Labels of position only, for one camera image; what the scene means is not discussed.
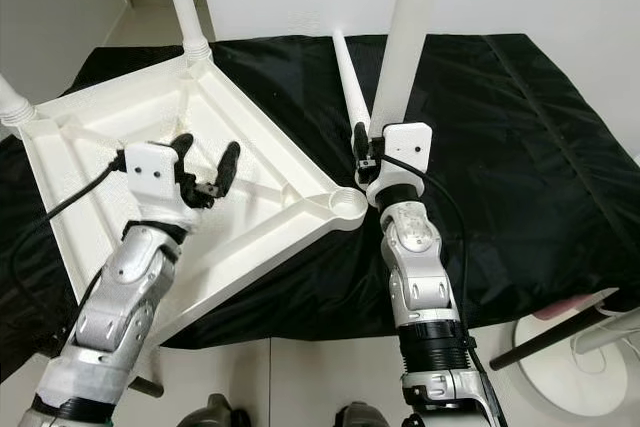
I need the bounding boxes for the white plastic table leg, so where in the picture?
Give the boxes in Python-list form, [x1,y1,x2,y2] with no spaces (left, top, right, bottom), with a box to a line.
[365,0,449,143]
[0,77,39,130]
[158,0,213,66]
[332,32,371,150]

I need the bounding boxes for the black fabric table cover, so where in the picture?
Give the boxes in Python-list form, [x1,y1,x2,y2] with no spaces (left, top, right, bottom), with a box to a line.
[0,35,640,380]

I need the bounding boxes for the dark metal table leg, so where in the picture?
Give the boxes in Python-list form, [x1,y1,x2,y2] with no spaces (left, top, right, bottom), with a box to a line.
[490,292,621,371]
[130,375,167,398]

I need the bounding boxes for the grey robot left leg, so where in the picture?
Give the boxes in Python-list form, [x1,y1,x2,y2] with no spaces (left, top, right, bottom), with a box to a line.
[180,395,243,427]

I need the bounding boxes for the grey robot leg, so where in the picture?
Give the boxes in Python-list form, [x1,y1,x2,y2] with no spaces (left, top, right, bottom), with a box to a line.
[335,402,393,427]
[180,395,243,427]

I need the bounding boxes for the grey robot right leg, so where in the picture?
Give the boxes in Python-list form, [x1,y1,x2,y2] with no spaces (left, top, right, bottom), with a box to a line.
[335,402,393,427]

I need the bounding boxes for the white floor fan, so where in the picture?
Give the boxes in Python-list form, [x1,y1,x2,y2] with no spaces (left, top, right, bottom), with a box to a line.
[510,307,640,418]

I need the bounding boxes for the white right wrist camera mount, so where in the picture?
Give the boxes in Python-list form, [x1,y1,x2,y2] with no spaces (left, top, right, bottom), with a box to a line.
[365,122,434,210]

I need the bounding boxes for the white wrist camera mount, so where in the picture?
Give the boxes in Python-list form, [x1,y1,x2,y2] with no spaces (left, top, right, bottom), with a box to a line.
[365,122,434,210]
[123,142,193,234]

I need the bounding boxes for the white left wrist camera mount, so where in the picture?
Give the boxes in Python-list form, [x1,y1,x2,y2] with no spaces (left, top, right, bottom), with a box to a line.
[123,142,193,234]

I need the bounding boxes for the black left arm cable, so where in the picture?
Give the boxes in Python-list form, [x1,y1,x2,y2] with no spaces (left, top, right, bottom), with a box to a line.
[10,155,129,348]

